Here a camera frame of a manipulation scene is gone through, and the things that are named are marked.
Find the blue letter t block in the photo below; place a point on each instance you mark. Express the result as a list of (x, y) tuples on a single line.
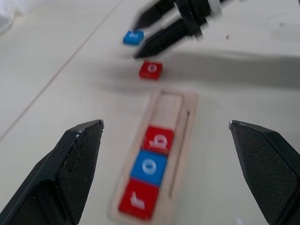
[(133, 37)]

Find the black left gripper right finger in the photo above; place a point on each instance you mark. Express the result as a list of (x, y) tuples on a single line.
[(264, 168)]

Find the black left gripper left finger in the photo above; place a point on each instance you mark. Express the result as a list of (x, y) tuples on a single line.
[(70, 168)]

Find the red letter r block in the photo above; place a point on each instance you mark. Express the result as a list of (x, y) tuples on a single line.
[(138, 200)]

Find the red letter o block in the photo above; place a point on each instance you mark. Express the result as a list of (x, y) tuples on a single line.
[(151, 69)]

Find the red letter b block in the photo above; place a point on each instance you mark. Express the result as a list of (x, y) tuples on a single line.
[(159, 140)]

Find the blue letter o block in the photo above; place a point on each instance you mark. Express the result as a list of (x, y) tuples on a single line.
[(149, 167)]

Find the wooden letter tray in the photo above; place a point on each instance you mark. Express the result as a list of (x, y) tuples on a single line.
[(164, 131)]

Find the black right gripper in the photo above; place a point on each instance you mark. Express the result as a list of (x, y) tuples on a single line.
[(194, 14)]

